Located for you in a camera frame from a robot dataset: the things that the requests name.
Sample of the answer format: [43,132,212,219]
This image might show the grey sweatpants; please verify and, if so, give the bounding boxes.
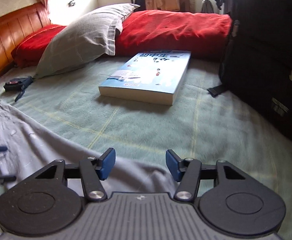
[0,102,176,195]

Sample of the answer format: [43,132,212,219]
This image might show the black folded umbrella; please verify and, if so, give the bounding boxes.
[3,76,34,102]

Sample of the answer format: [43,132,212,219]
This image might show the white blue paperback book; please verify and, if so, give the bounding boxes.
[99,50,191,106]

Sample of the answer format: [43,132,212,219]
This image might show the orange wooden headboard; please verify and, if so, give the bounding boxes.
[0,3,51,77]

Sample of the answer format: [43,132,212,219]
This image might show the black backpack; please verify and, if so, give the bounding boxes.
[208,0,292,140]

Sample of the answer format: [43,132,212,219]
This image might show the grey-green plaid pillow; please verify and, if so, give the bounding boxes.
[34,3,140,79]

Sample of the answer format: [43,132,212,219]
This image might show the red duvet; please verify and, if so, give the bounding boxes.
[11,10,231,68]

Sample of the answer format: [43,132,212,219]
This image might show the cardboard box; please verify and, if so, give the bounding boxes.
[145,0,196,13]

